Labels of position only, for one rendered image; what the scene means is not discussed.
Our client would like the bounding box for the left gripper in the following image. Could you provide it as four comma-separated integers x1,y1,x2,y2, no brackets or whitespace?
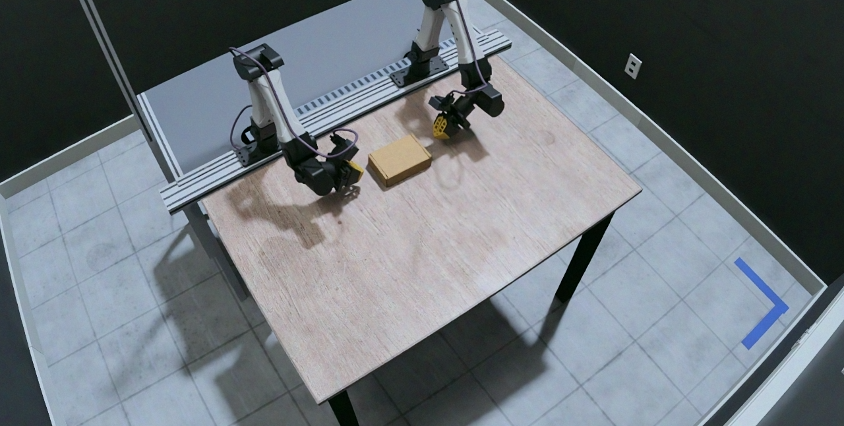
433,95,475,139

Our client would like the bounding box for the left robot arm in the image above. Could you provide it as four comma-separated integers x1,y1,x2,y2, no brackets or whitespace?
390,0,505,117

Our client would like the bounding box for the grey aluminium crossbar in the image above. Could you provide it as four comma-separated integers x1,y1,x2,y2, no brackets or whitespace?
159,29,512,216

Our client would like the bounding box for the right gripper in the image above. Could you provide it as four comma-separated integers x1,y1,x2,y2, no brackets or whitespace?
319,159,364,192

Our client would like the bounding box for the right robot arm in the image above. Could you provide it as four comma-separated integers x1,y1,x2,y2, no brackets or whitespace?
233,43,334,197

